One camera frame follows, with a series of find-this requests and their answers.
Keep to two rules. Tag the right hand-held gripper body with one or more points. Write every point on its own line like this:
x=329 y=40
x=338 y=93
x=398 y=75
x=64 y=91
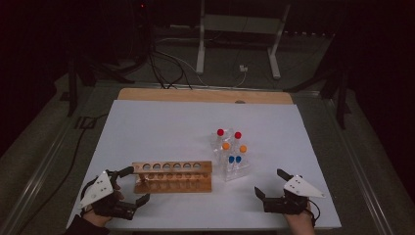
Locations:
x=284 y=204

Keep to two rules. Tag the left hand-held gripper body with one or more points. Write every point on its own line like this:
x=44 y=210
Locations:
x=107 y=205

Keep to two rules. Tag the blue capped clear tube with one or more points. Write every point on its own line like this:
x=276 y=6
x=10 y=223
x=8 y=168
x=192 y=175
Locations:
x=238 y=159
x=231 y=159

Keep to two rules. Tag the orange capped clear tube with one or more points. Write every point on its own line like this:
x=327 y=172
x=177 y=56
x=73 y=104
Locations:
x=226 y=146
x=243 y=149

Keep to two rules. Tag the red capped clear tube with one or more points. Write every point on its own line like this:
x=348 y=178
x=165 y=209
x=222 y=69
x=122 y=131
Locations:
x=238 y=135
x=220 y=132

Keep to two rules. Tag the wooden test tube rack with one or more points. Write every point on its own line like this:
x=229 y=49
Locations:
x=204 y=167

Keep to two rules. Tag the person's left hand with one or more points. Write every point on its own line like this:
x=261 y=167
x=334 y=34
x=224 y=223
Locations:
x=96 y=218

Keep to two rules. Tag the person's right hand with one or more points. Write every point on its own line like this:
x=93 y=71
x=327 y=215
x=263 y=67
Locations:
x=300 y=223

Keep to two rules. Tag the white table mat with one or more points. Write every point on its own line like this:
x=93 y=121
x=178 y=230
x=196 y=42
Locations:
x=163 y=130

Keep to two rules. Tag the black angled stand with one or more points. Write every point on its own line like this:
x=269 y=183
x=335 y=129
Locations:
x=341 y=107

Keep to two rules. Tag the black upright stand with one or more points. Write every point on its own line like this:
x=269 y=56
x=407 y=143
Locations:
x=72 y=91

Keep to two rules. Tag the black stand legs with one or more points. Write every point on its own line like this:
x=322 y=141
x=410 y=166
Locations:
x=107 y=73

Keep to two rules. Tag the white plug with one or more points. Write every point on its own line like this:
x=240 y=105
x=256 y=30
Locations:
x=243 y=68

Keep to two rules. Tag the white metal stand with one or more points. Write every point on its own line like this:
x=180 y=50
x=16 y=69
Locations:
x=199 y=49

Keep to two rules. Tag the dark power strip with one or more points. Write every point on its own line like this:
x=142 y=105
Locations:
x=306 y=33

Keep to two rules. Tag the red indicator light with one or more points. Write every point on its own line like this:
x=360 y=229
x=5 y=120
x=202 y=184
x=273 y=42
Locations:
x=142 y=5

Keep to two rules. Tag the black floor bracket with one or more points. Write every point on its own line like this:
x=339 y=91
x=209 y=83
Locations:
x=78 y=122

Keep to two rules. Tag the metal floor rail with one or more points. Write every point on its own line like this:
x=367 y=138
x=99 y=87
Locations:
x=365 y=182
x=36 y=182
x=208 y=87

